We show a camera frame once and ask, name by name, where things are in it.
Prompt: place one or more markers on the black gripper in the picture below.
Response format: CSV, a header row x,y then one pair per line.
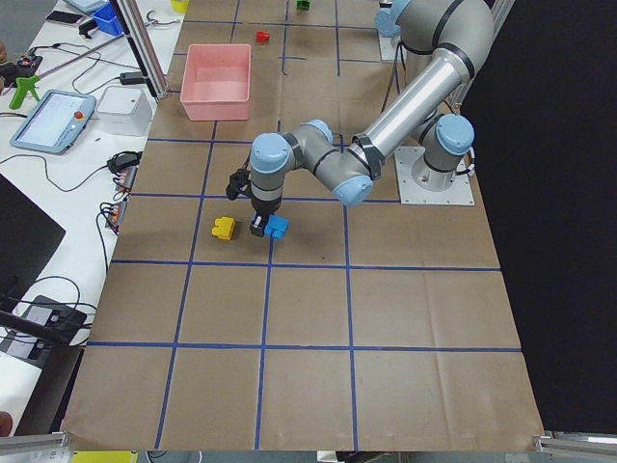
x,y
263,206

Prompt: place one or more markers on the blue toy block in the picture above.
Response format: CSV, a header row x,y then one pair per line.
x,y
276,227

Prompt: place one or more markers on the red toy block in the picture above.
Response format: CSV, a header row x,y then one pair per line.
x,y
262,37

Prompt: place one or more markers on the green toy block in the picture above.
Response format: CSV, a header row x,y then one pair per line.
x,y
303,5

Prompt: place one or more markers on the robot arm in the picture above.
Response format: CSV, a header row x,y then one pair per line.
x,y
457,36

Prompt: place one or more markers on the pink plastic box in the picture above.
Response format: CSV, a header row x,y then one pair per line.
x,y
216,84

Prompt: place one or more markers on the white box device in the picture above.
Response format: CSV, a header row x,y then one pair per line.
x,y
124,111

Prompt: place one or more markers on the yellow toy block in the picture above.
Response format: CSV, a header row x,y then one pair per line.
x,y
224,228

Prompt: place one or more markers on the black power adapter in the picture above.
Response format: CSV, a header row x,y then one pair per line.
x,y
131,78

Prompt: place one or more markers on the teach pendant tablet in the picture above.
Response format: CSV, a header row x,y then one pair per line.
x,y
55,123

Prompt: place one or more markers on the blue plastic bin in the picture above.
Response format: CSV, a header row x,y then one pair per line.
x,y
107,21

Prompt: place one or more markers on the green clamp tool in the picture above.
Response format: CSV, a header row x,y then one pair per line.
x,y
24,86

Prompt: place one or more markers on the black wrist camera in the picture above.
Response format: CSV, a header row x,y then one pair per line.
x,y
239,184

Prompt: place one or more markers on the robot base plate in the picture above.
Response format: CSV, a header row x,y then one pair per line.
x,y
418,184

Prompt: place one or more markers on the aluminium frame post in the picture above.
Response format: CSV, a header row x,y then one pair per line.
x,y
136,32

